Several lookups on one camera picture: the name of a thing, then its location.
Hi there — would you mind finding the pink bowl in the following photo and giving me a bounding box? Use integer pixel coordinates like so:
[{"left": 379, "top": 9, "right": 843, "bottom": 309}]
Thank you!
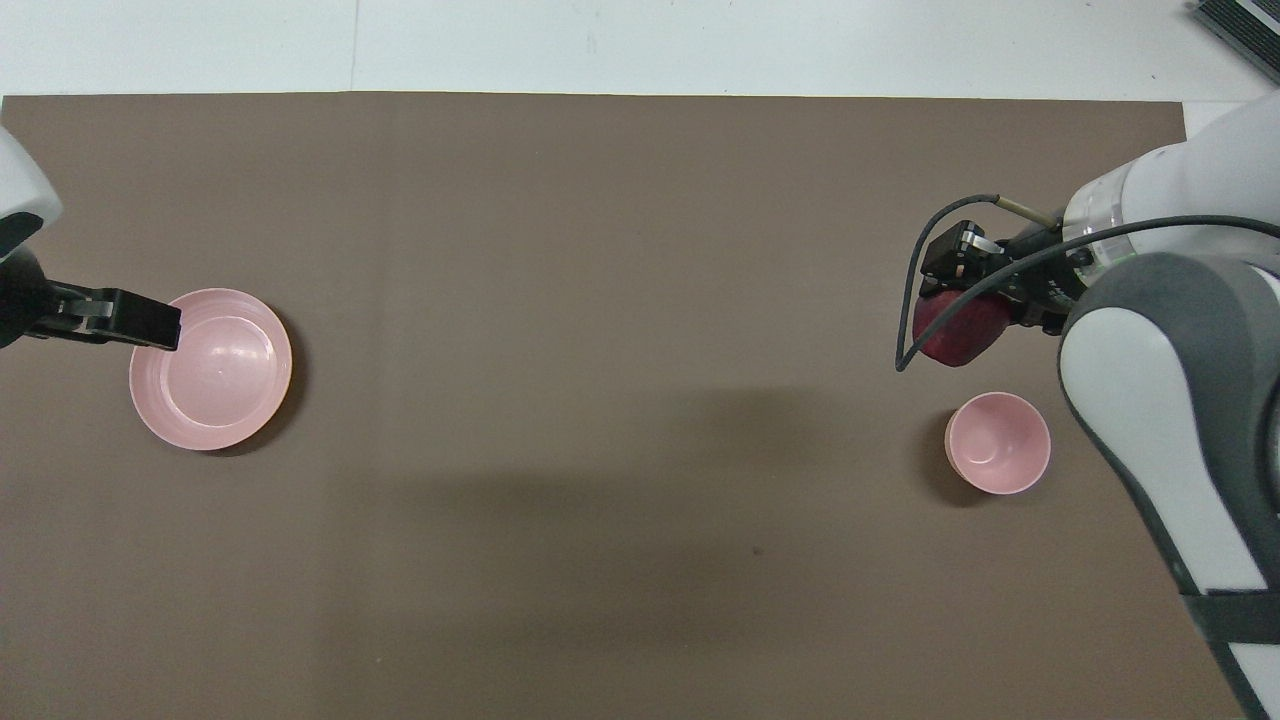
[{"left": 944, "top": 391, "right": 1052, "bottom": 496}]

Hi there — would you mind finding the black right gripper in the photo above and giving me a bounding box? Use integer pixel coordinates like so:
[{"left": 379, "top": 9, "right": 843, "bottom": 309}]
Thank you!
[{"left": 919, "top": 221, "right": 1097, "bottom": 337}]

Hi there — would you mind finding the brown table mat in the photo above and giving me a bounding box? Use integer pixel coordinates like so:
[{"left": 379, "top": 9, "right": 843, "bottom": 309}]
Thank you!
[{"left": 0, "top": 92, "right": 1254, "bottom": 720}]

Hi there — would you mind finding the dark red apple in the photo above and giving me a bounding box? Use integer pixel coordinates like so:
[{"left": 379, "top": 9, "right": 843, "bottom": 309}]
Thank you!
[{"left": 911, "top": 287, "right": 1010, "bottom": 369}]

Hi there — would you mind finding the pink plate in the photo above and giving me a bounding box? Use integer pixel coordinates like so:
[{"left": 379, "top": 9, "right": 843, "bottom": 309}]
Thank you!
[{"left": 128, "top": 288, "right": 294, "bottom": 453}]

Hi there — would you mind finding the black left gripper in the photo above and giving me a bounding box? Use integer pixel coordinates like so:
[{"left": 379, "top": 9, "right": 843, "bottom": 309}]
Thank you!
[{"left": 0, "top": 248, "right": 184, "bottom": 352}]

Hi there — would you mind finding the grey ridged metal device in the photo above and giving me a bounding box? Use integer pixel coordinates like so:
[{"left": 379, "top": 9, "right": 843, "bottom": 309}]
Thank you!
[{"left": 1190, "top": 0, "right": 1280, "bottom": 59}]

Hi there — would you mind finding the dark grey arm strap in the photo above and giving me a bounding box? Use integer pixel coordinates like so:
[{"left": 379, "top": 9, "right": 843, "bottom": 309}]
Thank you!
[{"left": 1178, "top": 588, "right": 1280, "bottom": 647}]

